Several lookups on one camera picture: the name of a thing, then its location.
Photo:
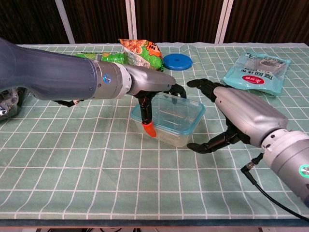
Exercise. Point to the teal transparent container lid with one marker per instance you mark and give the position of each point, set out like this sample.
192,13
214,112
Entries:
176,113

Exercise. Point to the blue round disc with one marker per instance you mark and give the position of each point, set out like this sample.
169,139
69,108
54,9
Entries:
177,62

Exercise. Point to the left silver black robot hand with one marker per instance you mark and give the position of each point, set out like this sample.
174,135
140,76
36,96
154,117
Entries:
149,79

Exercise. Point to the black wrapped package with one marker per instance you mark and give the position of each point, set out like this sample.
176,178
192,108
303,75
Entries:
9,104

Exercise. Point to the green snack packet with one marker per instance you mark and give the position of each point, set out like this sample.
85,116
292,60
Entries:
113,58

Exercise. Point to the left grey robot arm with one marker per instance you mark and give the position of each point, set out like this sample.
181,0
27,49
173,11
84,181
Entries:
53,75

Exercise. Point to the orange green snack bag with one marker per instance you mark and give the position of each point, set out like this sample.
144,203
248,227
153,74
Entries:
142,53

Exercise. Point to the light blue cloth package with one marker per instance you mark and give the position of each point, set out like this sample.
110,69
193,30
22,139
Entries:
258,72

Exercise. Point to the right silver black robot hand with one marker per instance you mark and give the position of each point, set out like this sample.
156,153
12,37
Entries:
251,116

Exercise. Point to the clear plastic food container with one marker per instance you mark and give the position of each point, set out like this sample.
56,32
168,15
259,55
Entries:
173,139

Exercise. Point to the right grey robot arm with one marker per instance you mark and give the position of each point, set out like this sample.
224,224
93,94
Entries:
289,154

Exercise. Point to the white frame post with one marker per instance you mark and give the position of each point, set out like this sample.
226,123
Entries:
65,21
131,19
224,21

